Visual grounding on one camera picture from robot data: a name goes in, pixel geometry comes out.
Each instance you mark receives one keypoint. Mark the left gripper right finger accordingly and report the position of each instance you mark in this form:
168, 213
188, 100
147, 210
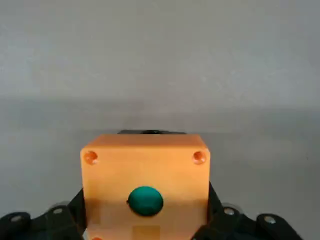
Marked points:
237, 227

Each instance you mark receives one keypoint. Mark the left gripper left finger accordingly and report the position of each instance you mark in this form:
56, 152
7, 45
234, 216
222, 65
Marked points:
37, 225

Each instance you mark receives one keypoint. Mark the black button box base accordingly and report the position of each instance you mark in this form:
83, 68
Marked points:
130, 132

